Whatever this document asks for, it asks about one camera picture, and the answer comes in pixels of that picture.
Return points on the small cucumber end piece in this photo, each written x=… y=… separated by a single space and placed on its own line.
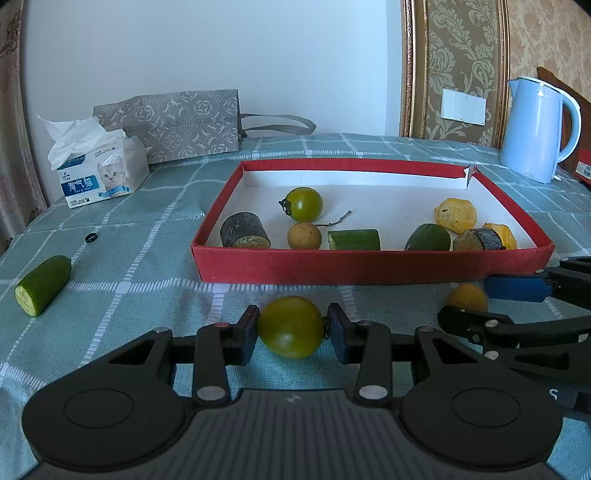
x=429 y=237

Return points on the cucumber piece far left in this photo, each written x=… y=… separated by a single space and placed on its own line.
x=42 y=284

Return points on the yellow jackfruit piece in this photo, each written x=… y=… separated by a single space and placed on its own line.
x=457 y=215
x=504 y=232

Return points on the large cucumber piece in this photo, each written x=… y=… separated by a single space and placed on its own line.
x=356 y=239

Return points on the grey patterned gift bag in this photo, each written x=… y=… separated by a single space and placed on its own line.
x=195 y=123

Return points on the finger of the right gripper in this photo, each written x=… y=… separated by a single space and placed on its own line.
x=529 y=288
x=499 y=331

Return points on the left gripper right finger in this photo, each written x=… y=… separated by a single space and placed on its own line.
x=374 y=348

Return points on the gold picture frame moulding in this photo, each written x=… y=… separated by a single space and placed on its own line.
x=415 y=62

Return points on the red box at edge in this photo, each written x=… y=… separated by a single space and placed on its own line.
x=582 y=172

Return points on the red shallow cardboard box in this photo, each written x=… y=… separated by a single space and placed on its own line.
x=394 y=197

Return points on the tissue pack with cat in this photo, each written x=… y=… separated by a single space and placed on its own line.
x=93 y=164

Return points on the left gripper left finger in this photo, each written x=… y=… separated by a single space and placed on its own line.
x=211 y=350

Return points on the light blue electric kettle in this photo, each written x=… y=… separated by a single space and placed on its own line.
x=543 y=129

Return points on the green tomato with calyx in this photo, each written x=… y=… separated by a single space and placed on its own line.
x=302 y=204

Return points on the beige curtain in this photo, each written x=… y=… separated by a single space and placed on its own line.
x=22 y=199

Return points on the dark sugarcane piece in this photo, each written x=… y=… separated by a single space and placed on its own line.
x=478 y=239
x=244 y=230

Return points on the longan fruit with stem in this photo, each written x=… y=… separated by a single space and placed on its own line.
x=308 y=236

